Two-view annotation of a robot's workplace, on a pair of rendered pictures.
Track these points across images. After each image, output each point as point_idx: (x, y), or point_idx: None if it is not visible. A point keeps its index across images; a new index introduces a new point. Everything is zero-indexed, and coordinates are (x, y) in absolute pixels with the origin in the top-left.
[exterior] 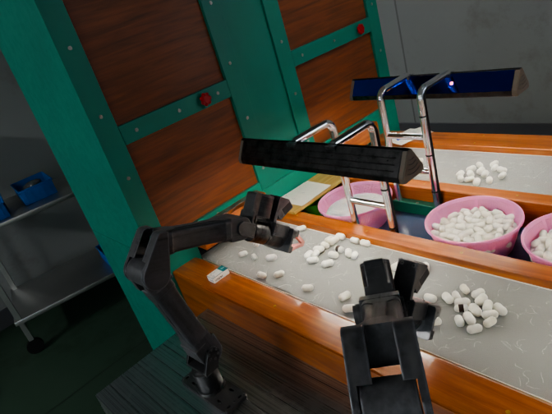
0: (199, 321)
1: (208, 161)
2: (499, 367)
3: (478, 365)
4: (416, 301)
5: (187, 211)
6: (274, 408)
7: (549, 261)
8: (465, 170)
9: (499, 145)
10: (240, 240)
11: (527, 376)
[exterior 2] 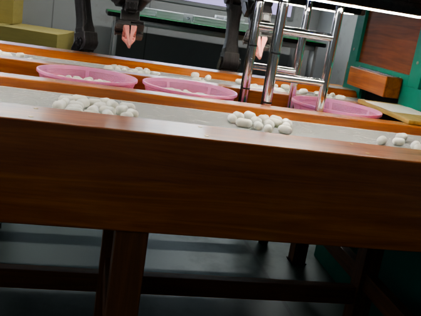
0: (227, 39)
1: (399, 22)
2: (88, 64)
3: (98, 64)
4: (121, 9)
5: (373, 53)
6: None
7: (98, 68)
8: (295, 132)
9: (301, 136)
10: (242, 12)
11: (73, 62)
